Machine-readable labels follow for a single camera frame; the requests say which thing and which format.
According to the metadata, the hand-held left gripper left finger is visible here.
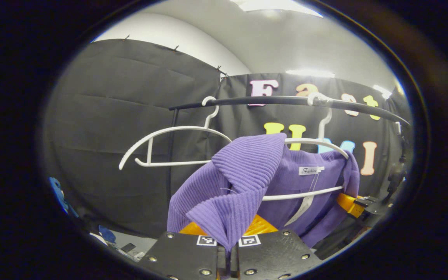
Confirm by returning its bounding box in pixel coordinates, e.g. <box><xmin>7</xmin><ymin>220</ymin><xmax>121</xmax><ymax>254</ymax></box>
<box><xmin>138</xmin><ymin>222</ymin><xmax>229</xmax><ymax>280</ymax></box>

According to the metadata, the large ceiling light panel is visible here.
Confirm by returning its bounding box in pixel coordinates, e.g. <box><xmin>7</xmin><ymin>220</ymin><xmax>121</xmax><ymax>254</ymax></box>
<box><xmin>230</xmin><ymin>0</ymin><xmax>323</xmax><ymax>18</ymax></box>

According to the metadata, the purple knit cardigan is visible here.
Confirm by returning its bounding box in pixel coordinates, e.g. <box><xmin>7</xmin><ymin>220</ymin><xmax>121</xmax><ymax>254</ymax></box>
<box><xmin>167</xmin><ymin>133</ymin><xmax>360</xmax><ymax>253</ymax></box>

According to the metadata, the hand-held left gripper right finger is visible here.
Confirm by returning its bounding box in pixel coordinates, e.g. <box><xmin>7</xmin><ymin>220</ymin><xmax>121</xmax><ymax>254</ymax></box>
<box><xmin>232</xmin><ymin>214</ymin><xmax>323</xmax><ymax>280</ymax></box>

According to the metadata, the black metal clothes rack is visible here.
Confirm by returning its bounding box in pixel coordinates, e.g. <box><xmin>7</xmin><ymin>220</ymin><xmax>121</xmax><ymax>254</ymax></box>
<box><xmin>167</xmin><ymin>95</ymin><xmax>411</xmax><ymax>207</ymax></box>

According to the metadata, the white plastic clothes hanger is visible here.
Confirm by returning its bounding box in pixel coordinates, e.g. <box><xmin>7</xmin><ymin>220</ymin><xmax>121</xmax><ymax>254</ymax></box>
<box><xmin>119</xmin><ymin>96</ymin><xmax>233</xmax><ymax>170</ymax></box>
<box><xmin>262</xmin><ymin>92</ymin><xmax>349</xmax><ymax>201</ymax></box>

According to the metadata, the blue plastic object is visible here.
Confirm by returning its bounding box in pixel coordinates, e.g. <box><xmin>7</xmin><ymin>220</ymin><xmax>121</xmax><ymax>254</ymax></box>
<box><xmin>99</xmin><ymin>225</ymin><xmax>116</xmax><ymax>243</ymax></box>
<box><xmin>49</xmin><ymin>177</ymin><xmax>78</xmax><ymax>218</ymax></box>

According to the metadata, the black backdrop cloth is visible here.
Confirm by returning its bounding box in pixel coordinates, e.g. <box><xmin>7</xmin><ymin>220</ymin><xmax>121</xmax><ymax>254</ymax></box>
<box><xmin>43</xmin><ymin>39</ymin><xmax>413</xmax><ymax>238</ymax></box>

